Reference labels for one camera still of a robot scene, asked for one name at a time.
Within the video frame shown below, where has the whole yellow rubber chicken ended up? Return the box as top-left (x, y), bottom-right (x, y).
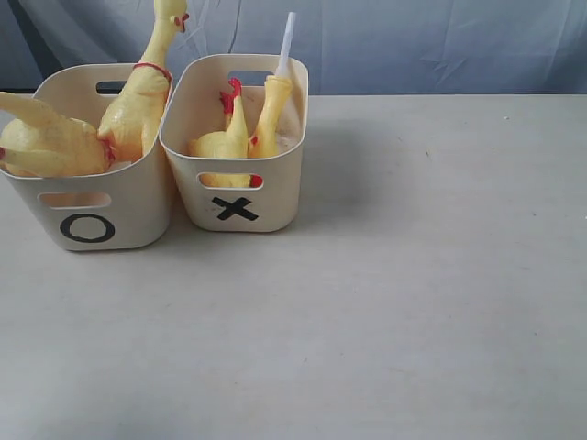
top-left (1, 92), bottom-right (116, 178)
top-left (97, 0), bottom-right (189, 162)

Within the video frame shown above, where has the headless yellow chicken body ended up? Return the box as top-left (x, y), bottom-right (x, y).
top-left (187, 77), bottom-right (262, 188)

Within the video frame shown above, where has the cream bin marked X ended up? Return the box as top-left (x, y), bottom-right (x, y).
top-left (160, 54), bottom-right (309, 233)

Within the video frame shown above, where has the cream bin marked O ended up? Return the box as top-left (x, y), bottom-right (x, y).
top-left (5, 63), bottom-right (175, 251)

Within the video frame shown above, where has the severed yellow chicken head neck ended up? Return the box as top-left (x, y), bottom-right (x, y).
top-left (249, 12), bottom-right (296, 159)

